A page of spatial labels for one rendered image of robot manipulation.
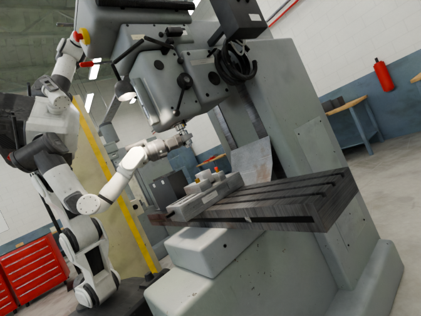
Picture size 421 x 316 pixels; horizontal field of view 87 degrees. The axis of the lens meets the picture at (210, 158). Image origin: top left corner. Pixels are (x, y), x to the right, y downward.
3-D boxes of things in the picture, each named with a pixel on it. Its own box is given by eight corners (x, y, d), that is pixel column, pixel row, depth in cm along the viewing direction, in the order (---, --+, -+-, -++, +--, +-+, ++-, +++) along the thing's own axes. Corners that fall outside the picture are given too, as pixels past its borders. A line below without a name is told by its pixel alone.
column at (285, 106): (370, 328, 111) (240, 37, 106) (291, 301, 149) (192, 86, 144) (395, 264, 141) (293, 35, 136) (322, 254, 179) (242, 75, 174)
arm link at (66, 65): (80, 60, 134) (71, 90, 126) (56, 46, 125) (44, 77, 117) (89, 50, 127) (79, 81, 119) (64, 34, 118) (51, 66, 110)
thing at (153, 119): (152, 123, 95) (131, 78, 94) (150, 126, 98) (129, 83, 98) (160, 121, 97) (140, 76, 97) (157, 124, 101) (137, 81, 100)
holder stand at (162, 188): (180, 206, 126) (165, 174, 125) (160, 211, 141) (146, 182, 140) (195, 197, 135) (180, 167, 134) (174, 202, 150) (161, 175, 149)
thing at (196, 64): (205, 101, 100) (181, 48, 100) (181, 121, 120) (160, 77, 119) (233, 94, 112) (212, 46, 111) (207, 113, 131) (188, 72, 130)
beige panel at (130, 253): (133, 318, 210) (25, 95, 204) (123, 306, 243) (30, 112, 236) (178, 281, 241) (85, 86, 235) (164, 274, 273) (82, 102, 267)
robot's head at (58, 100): (53, 115, 93) (53, 96, 88) (42, 101, 97) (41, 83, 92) (70, 113, 98) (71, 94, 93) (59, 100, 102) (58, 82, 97)
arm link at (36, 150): (31, 180, 80) (9, 149, 80) (45, 180, 89) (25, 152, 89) (61, 162, 82) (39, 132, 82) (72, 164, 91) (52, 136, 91)
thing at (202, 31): (183, 58, 101) (165, 17, 100) (164, 83, 119) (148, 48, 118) (279, 47, 148) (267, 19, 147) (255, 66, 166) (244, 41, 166)
